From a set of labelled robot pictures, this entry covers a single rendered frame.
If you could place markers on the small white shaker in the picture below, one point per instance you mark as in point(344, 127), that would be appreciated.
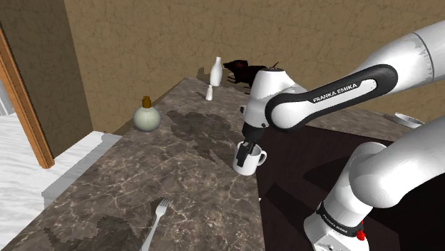
point(209, 94)

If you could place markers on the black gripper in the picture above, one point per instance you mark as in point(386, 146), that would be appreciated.
point(252, 132)

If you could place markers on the dark robot stand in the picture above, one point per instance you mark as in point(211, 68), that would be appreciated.
point(295, 180)

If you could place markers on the wooden door frame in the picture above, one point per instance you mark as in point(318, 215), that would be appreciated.
point(24, 104)

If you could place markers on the white mug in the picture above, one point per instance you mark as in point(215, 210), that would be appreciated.
point(251, 166)

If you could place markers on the white plate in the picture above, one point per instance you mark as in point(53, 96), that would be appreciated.
point(408, 120)

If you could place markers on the round pale bottle brown cork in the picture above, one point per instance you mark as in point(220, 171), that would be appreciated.
point(147, 118)

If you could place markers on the tall white bottle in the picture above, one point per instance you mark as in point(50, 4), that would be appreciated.
point(216, 74)

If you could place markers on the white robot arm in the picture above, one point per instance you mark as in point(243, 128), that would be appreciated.
point(368, 173)

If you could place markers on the black rat figure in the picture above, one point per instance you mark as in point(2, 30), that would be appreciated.
point(241, 73)

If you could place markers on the silver fork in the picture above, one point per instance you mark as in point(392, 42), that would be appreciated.
point(156, 222)

